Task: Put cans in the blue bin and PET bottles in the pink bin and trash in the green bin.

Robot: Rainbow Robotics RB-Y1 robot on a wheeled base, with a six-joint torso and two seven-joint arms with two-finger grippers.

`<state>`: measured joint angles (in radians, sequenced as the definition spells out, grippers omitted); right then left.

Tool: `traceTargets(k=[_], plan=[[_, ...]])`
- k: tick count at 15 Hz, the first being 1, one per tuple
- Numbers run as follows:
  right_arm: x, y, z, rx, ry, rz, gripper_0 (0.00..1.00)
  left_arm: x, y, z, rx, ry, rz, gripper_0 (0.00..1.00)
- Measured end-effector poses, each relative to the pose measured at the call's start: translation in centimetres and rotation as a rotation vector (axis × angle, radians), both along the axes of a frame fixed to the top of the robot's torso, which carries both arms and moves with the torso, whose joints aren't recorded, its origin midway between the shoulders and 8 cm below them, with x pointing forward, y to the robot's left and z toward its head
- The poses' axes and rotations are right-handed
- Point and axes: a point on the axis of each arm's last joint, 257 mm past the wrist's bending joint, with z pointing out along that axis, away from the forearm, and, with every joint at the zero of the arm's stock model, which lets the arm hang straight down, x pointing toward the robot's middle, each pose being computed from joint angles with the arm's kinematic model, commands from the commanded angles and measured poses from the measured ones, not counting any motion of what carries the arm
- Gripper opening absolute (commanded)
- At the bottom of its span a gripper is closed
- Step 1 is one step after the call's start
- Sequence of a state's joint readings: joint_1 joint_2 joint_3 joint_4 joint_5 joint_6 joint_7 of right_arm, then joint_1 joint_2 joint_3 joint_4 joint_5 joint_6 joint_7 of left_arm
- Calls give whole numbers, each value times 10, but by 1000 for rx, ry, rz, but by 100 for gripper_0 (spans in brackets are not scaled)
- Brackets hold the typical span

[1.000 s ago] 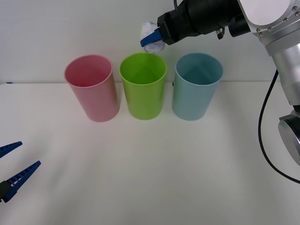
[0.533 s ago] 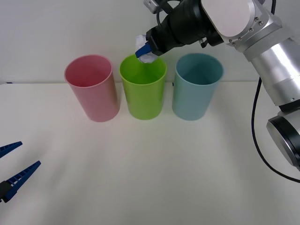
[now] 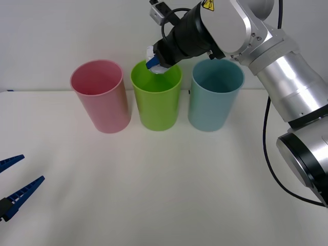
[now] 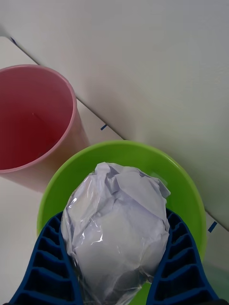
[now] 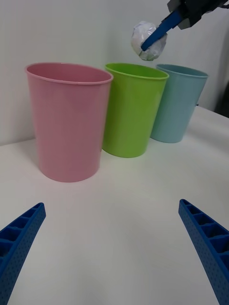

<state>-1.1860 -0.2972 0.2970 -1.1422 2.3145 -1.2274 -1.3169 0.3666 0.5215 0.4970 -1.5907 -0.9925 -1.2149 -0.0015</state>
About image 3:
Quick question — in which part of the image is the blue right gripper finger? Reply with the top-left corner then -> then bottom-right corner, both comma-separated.
146,56 -> 160,70

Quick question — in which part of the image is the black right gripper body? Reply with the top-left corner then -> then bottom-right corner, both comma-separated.
153,37 -> 180,69

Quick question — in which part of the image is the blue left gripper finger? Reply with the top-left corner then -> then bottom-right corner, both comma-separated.
0,175 -> 45,223
0,154 -> 26,173

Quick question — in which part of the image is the green plastic bin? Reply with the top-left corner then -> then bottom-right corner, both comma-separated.
130,59 -> 183,132

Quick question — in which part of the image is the pink plastic bin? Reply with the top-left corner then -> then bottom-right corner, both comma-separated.
69,59 -> 132,134

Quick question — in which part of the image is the pale blue plastic bin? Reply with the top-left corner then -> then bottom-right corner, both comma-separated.
187,58 -> 245,133

